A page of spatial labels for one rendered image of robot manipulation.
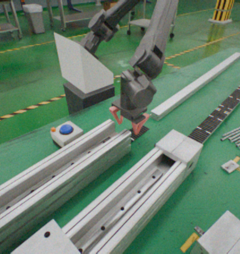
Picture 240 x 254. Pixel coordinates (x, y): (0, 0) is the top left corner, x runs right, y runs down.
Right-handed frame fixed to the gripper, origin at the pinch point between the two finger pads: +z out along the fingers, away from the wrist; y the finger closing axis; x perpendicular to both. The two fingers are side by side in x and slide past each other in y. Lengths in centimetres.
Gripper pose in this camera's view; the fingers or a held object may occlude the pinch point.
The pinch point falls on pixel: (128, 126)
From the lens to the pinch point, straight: 69.3
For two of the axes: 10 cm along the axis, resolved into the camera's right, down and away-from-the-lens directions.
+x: 7.0, -4.6, 5.5
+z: 0.0, 7.7, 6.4
